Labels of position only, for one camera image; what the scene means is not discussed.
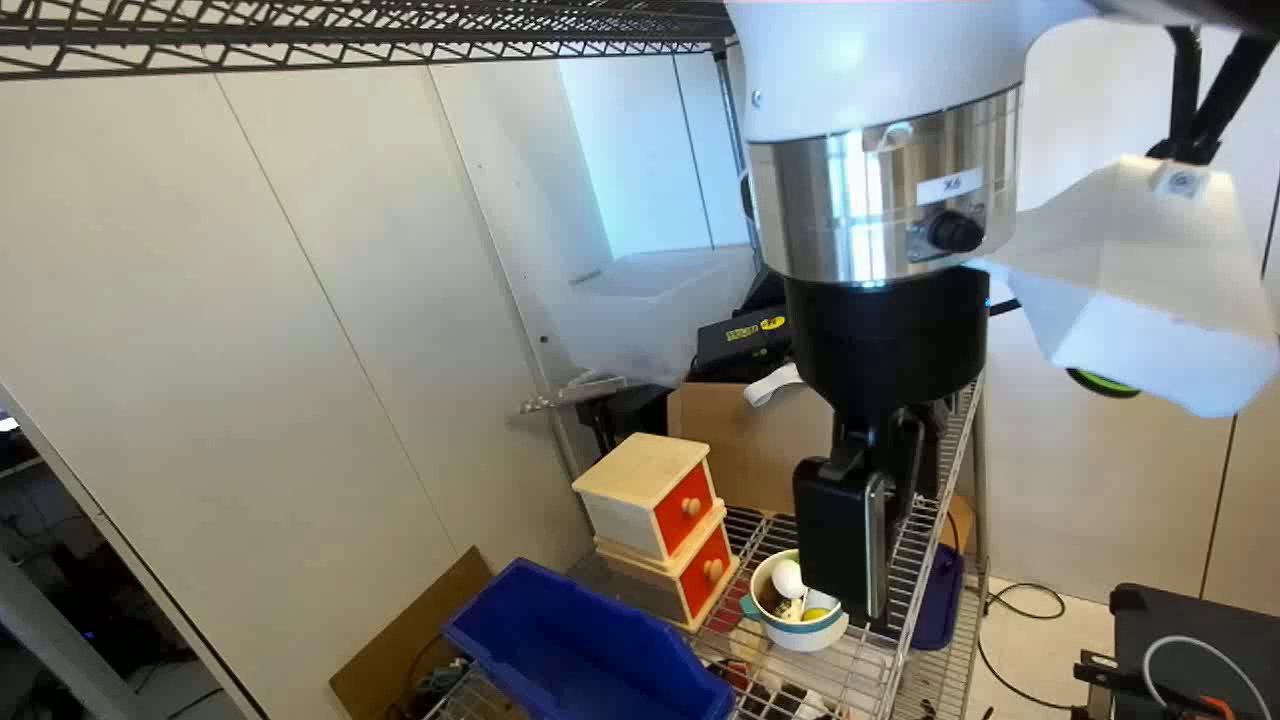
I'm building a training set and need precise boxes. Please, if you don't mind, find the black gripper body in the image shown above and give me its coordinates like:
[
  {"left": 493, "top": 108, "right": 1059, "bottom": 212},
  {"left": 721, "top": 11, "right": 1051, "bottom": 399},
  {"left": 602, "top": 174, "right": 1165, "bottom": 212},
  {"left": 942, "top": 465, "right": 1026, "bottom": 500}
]
[{"left": 779, "top": 261, "right": 993, "bottom": 430}]

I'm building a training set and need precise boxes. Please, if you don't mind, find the dark blue bucket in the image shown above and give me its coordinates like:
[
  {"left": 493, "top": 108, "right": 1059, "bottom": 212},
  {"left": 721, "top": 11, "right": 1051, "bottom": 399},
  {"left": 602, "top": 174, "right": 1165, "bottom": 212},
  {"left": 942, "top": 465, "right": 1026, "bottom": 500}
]
[{"left": 911, "top": 539, "right": 969, "bottom": 656}]

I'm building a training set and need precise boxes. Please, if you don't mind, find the white paper piece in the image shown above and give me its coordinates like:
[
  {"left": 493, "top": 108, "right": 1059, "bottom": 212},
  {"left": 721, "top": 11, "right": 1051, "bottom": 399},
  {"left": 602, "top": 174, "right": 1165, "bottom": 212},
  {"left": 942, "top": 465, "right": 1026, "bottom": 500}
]
[{"left": 738, "top": 362, "right": 808, "bottom": 413}]

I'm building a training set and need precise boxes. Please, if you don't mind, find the wooden box with red drawer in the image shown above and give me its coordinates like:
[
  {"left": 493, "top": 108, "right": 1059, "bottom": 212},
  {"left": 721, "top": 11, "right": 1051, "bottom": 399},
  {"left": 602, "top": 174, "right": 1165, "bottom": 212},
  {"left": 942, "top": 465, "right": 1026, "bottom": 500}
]
[
  {"left": 591, "top": 500, "right": 738, "bottom": 630},
  {"left": 570, "top": 426, "right": 724, "bottom": 558}
]

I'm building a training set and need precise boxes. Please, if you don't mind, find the cardboard box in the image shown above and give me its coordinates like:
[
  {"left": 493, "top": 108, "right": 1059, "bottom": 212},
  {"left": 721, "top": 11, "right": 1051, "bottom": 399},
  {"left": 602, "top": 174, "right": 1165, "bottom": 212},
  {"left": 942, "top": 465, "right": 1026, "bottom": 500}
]
[
  {"left": 329, "top": 545, "right": 494, "bottom": 720},
  {"left": 664, "top": 377, "right": 836, "bottom": 517}
]

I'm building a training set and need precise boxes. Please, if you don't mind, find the black bag with yellow logo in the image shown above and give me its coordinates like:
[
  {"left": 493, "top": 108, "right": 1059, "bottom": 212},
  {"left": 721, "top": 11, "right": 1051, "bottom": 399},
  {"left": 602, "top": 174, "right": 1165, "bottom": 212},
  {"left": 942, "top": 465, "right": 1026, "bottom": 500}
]
[{"left": 691, "top": 305, "right": 798, "bottom": 383}]

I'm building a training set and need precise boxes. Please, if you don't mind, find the clear plastic storage tub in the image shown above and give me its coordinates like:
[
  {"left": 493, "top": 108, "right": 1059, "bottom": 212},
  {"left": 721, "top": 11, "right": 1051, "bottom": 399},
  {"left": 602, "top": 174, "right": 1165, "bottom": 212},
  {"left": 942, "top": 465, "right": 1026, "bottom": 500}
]
[{"left": 532, "top": 243, "right": 766, "bottom": 392}]

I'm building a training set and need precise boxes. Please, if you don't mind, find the white flat sheet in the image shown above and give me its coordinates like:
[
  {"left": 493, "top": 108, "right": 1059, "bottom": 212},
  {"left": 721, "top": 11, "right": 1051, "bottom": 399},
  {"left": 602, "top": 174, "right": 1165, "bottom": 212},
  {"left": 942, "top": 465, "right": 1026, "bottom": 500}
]
[{"left": 993, "top": 152, "right": 1280, "bottom": 420}]

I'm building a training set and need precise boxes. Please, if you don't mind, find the blue plastic bin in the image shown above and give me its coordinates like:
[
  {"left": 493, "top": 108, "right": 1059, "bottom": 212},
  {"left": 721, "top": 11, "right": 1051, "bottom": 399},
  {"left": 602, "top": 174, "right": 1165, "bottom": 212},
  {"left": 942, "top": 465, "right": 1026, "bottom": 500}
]
[{"left": 440, "top": 557, "right": 738, "bottom": 720}]

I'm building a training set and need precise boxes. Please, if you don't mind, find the white bowl with teal handles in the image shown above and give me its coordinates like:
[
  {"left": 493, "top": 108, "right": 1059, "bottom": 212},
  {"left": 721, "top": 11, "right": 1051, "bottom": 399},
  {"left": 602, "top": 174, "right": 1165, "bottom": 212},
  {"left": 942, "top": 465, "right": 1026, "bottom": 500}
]
[{"left": 734, "top": 546, "right": 851, "bottom": 656}]

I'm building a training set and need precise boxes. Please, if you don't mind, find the black floor cable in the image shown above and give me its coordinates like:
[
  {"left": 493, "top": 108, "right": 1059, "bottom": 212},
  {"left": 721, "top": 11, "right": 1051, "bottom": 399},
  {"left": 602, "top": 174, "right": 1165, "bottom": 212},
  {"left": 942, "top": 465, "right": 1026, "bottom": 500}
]
[{"left": 973, "top": 577, "right": 1071, "bottom": 713}]

